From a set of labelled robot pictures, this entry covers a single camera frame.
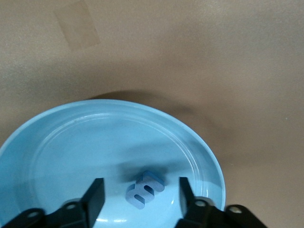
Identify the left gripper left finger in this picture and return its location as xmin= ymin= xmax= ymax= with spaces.
xmin=0 ymin=177 xmax=105 ymax=228

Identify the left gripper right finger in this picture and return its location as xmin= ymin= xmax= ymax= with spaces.
xmin=174 ymin=177 xmax=264 ymax=228

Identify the blue foam letter m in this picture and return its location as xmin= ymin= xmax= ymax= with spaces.
xmin=125 ymin=170 xmax=165 ymax=211

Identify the blue plate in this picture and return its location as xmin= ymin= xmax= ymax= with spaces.
xmin=0 ymin=99 xmax=226 ymax=228

